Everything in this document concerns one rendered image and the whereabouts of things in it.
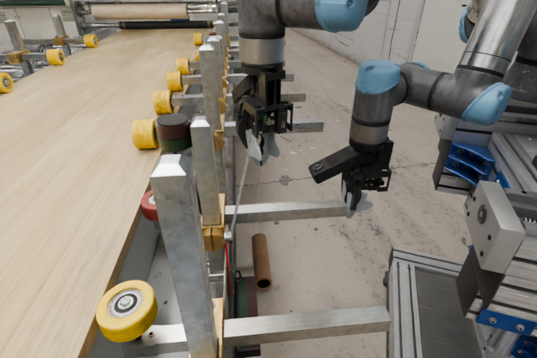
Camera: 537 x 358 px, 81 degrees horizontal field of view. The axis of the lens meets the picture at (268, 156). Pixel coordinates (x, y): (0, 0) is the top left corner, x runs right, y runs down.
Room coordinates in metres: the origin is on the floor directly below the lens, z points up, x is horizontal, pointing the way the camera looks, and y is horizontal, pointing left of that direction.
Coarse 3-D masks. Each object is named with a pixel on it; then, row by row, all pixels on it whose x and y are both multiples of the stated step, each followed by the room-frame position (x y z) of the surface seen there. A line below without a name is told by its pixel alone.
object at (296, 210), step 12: (264, 204) 0.57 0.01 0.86; (276, 204) 0.57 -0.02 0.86; (288, 204) 0.57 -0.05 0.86; (300, 204) 0.57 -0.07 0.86; (312, 204) 0.57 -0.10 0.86; (324, 204) 0.57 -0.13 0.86; (336, 204) 0.57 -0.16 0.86; (228, 216) 0.53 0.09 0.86; (240, 216) 0.54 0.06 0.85; (252, 216) 0.54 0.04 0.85; (264, 216) 0.54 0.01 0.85; (276, 216) 0.55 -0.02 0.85; (288, 216) 0.55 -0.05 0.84; (300, 216) 0.55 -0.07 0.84; (312, 216) 0.55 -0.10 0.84; (324, 216) 0.56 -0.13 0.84; (336, 216) 0.56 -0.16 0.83; (156, 228) 0.52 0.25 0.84
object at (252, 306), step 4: (248, 280) 0.48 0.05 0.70; (252, 280) 0.48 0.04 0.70; (248, 284) 0.47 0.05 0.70; (252, 284) 0.47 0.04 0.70; (248, 288) 0.46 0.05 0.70; (252, 288) 0.46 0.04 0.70; (248, 292) 0.45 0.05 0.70; (252, 292) 0.45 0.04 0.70; (248, 296) 0.44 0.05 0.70; (252, 296) 0.44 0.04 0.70; (248, 300) 0.43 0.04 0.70; (252, 300) 0.43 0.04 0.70; (248, 304) 0.42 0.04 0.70; (252, 304) 0.42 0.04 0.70; (256, 304) 0.42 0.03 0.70; (248, 308) 0.41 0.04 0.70; (252, 308) 0.41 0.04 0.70; (256, 308) 0.41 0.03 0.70; (252, 312) 0.40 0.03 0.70; (256, 312) 0.40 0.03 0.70; (252, 316) 0.40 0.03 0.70; (252, 344) 0.34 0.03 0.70; (256, 344) 0.34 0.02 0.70
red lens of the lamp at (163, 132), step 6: (156, 120) 0.50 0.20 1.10; (156, 126) 0.48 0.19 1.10; (162, 126) 0.47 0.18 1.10; (168, 126) 0.47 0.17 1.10; (174, 126) 0.47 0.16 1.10; (180, 126) 0.48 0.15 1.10; (186, 126) 0.49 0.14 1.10; (162, 132) 0.47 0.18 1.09; (168, 132) 0.47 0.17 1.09; (174, 132) 0.47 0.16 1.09; (180, 132) 0.48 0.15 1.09; (186, 132) 0.49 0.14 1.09; (168, 138) 0.47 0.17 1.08; (174, 138) 0.47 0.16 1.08
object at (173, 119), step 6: (168, 114) 0.52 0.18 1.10; (174, 114) 0.52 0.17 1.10; (180, 114) 0.52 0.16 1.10; (162, 120) 0.50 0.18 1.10; (168, 120) 0.50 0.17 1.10; (174, 120) 0.50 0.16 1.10; (180, 120) 0.50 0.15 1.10; (186, 120) 0.50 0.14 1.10; (162, 138) 0.48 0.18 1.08; (180, 138) 0.48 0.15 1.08; (192, 150) 0.49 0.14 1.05; (192, 156) 0.49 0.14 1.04; (198, 198) 0.50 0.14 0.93; (198, 204) 0.50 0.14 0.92
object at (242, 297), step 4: (240, 280) 0.48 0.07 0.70; (244, 280) 0.48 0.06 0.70; (240, 284) 0.47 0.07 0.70; (244, 284) 0.47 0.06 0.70; (240, 288) 0.46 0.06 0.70; (244, 288) 0.46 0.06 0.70; (240, 292) 0.45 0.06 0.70; (244, 292) 0.45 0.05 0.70; (240, 296) 0.44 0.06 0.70; (244, 296) 0.44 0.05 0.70; (240, 300) 0.43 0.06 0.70; (244, 300) 0.43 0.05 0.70; (240, 304) 0.42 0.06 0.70; (244, 304) 0.42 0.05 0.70; (240, 308) 0.41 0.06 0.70; (244, 308) 0.41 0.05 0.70; (240, 312) 0.40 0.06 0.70; (244, 312) 0.40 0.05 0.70; (240, 316) 0.40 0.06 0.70; (244, 316) 0.40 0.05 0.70
